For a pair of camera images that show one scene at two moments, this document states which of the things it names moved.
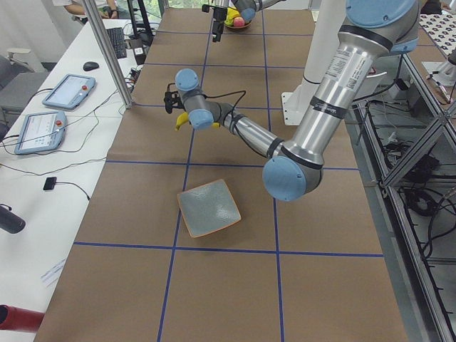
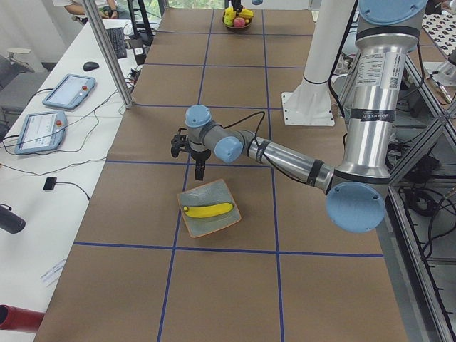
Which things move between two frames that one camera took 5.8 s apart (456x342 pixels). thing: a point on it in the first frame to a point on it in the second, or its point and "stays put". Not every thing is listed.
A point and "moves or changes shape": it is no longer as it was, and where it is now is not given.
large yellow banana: (184, 118) to (204, 211)
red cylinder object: (13, 318) stays put
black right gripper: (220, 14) to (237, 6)
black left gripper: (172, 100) to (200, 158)
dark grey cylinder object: (10, 221) stays put
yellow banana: (231, 13) moves or changes shape
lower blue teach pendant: (42, 131) stays put
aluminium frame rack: (405, 145) stays put
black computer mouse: (90, 65) stays put
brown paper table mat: (310, 269) stays put
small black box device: (50, 183) stays put
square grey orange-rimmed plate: (208, 208) stays put
